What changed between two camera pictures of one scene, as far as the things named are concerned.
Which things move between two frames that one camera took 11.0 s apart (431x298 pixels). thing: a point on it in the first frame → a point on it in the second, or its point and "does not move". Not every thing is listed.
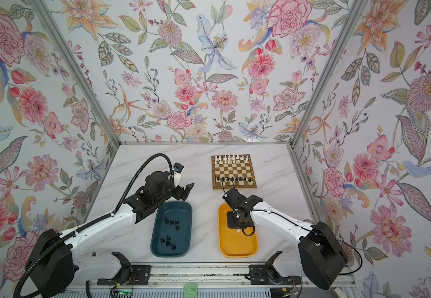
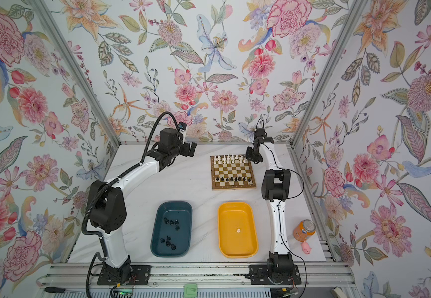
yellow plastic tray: (233, 243) does not move
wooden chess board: (238, 168) does not move
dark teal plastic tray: (172, 230) does not move
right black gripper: (230, 223) → (249, 156)
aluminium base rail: (207, 278) does not move
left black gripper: (180, 195) → (186, 151)
